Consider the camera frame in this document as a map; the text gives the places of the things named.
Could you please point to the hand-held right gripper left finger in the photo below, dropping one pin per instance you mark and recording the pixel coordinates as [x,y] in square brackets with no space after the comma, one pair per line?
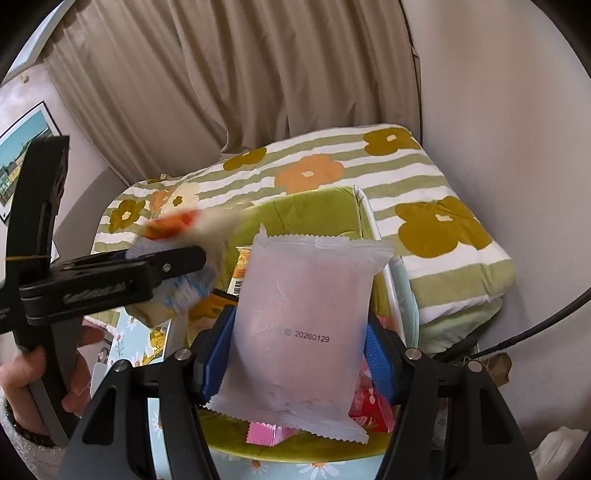
[217,350]

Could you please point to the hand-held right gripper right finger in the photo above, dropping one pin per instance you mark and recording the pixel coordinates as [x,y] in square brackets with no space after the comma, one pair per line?
[376,364]

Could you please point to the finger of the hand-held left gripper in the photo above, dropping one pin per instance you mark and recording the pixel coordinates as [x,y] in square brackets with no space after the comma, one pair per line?
[180,261]

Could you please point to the white printed snack packet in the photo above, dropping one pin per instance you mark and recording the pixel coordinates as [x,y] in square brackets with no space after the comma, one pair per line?
[184,295]

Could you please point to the golden yellow snack packet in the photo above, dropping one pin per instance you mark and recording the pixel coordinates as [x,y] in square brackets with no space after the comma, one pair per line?
[241,272]

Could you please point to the large pink snack packet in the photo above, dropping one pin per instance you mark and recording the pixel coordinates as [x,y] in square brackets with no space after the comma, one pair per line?
[300,323]

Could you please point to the magenta white snack packet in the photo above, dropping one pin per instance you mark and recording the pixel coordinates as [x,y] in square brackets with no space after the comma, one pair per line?
[265,434]

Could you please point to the green cardboard box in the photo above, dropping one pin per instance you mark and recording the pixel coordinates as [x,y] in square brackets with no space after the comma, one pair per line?
[304,212]

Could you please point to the person's left forearm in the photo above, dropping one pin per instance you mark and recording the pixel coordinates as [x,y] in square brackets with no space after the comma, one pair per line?
[25,461]

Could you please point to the person's left hand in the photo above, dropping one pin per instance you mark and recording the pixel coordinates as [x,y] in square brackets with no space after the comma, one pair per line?
[18,378]

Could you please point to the red white snack packet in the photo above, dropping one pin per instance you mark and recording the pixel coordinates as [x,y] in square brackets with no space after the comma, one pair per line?
[369,401]

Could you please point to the yellow orange pastry packet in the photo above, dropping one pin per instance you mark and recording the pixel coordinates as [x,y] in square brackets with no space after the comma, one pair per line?
[154,344]

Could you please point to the brown object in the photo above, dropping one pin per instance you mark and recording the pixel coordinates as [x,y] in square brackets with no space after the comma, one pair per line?
[501,367]

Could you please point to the daisy print table cover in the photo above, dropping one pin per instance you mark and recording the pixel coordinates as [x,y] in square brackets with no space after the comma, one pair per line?
[277,468]

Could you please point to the striped floral blanket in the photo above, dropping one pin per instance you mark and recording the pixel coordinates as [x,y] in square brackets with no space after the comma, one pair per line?
[438,184]

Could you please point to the beige curtain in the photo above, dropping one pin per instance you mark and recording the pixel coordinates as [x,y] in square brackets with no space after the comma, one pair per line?
[231,69]

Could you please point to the white plastic bag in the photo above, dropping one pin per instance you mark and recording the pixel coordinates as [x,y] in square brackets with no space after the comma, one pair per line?
[563,450]

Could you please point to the framed wall picture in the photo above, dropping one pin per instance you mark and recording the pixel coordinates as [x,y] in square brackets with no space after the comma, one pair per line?
[27,138]

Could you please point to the white window frame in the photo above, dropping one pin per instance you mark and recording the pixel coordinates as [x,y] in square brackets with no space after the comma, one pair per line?
[27,50]

